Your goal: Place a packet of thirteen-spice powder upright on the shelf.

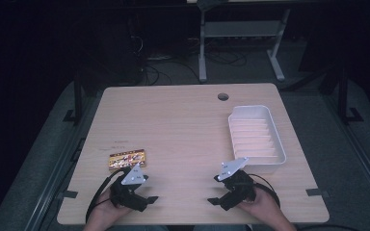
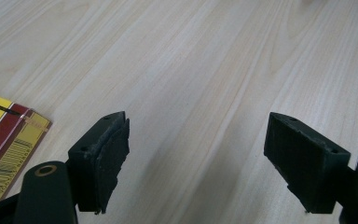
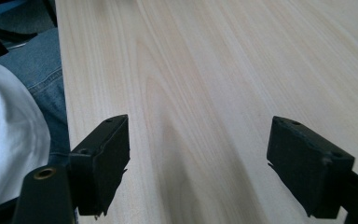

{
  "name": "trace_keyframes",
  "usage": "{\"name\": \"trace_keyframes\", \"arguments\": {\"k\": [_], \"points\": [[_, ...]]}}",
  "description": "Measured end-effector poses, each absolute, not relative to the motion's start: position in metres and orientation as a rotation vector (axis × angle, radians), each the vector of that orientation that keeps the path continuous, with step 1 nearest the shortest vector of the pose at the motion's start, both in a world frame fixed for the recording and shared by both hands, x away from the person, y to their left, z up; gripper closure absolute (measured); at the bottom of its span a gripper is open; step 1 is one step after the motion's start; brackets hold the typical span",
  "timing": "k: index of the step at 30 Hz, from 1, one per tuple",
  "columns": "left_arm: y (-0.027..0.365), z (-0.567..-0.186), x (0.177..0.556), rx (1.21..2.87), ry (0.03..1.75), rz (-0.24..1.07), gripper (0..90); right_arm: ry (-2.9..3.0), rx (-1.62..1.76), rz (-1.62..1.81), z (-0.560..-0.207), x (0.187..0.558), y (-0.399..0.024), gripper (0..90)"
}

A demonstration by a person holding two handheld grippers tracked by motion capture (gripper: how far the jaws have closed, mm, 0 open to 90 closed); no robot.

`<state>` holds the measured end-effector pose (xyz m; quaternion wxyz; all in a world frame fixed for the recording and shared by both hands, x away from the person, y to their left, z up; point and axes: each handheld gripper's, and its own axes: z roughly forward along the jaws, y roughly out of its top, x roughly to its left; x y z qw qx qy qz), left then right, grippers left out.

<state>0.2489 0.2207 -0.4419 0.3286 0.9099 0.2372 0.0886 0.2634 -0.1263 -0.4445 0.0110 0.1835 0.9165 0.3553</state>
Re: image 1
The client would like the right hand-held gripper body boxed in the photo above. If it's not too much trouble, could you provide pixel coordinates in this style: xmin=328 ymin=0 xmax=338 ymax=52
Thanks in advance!
xmin=217 ymin=156 xmax=257 ymax=212

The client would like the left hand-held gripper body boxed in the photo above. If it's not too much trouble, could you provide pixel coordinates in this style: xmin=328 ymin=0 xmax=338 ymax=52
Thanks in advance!
xmin=109 ymin=164 xmax=149 ymax=213

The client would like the person's right hand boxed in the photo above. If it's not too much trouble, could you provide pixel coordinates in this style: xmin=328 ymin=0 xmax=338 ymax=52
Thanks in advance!
xmin=237 ymin=187 xmax=282 ymax=223

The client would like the person's left hand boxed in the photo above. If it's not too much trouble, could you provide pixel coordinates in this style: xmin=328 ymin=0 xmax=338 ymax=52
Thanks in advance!
xmin=89 ymin=188 xmax=133 ymax=226

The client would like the brown and yellow snack packet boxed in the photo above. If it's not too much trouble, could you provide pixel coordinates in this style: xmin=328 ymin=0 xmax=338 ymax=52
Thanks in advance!
xmin=108 ymin=148 xmax=147 ymax=170

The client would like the white ribbed plastic tray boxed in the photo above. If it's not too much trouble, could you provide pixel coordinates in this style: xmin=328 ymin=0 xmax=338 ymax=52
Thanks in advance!
xmin=227 ymin=104 xmax=287 ymax=167

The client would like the black metal stand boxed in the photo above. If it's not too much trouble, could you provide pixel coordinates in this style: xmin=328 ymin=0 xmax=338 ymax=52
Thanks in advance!
xmin=336 ymin=65 xmax=364 ymax=125
xmin=62 ymin=78 xmax=85 ymax=125

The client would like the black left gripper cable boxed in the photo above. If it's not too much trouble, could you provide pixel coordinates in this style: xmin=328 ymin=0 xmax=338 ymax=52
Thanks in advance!
xmin=85 ymin=168 xmax=125 ymax=223

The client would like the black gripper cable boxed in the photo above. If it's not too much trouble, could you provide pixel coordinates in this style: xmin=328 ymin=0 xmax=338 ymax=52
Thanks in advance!
xmin=248 ymin=173 xmax=281 ymax=209
xmin=85 ymin=168 xmax=125 ymax=223

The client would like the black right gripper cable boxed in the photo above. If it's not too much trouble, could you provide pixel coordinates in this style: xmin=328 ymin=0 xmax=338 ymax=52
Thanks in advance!
xmin=248 ymin=173 xmax=281 ymax=209

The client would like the grey table edge bracket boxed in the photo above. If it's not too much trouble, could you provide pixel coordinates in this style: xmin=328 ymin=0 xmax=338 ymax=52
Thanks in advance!
xmin=304 ymin=188 xmax=330 ymax=198
xmin=57 ymin=190 xmax=79 ymax=200

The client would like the tangle of black floor cables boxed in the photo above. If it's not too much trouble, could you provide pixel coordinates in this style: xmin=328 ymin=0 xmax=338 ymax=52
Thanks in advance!
xmin=131 ymin=34 xmax=249 ymax=87

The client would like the white metal desk frame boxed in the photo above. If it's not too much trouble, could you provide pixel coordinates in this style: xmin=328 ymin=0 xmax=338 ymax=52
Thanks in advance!
xmin=197 ymin=0 xmax=292 ymax=84

